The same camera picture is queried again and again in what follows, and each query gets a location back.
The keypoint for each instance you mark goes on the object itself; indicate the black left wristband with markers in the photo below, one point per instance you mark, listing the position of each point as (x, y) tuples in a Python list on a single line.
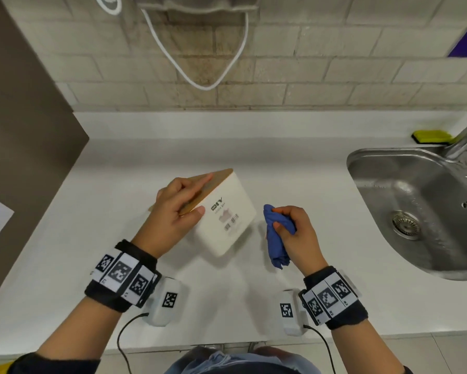
[(120, 274)]

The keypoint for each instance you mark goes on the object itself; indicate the white tissue box wooden lid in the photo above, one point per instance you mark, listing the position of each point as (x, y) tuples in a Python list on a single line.
[(225, 214)]

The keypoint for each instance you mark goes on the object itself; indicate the person's blue jeans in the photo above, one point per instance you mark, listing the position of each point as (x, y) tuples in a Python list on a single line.
[(225, 364)]

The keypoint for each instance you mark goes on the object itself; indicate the black wristband with markers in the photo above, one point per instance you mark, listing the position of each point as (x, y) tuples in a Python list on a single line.
[(120, 274), (333, 297)]

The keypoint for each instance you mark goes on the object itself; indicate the yellow sponge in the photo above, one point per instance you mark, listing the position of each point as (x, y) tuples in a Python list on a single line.
[(432, 136)]

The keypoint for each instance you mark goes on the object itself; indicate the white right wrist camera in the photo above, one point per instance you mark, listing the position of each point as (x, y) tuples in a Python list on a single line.
[(290, 311)]

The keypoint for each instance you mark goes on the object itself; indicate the person's left forearm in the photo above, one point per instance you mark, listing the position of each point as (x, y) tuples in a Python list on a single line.
[(70, 338)]

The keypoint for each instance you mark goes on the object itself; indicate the blue cleaning cloth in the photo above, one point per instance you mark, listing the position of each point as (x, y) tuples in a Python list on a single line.
[(274, 249)]

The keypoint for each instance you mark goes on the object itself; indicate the brown cabinet panel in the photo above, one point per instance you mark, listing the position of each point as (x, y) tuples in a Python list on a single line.
[(23, 112)]

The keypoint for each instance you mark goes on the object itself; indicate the chrome faucet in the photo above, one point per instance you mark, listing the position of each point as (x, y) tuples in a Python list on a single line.
[(465, 142)]

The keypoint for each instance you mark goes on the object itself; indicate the stainless steel sink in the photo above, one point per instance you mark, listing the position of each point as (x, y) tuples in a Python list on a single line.
[(424, 198)]

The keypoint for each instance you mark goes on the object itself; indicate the black right wristband with markers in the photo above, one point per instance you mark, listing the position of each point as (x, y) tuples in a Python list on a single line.
[(333, 297)]

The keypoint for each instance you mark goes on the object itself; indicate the white marker cube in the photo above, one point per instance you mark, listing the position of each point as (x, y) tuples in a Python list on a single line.
[(167, 301)]

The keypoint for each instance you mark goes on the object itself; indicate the person's right hand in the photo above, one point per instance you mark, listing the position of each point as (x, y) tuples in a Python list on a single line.
[(301, 241)]

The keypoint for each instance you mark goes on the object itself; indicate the person's right forearm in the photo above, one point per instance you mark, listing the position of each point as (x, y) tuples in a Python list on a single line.
[(366, 350)]

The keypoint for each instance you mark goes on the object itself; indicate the person's left hand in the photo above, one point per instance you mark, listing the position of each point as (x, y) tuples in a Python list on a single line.
[(167, 222)]

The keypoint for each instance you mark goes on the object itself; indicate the grey wall dispenser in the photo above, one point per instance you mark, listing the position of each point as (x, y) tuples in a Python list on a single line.
[(198, 3)]

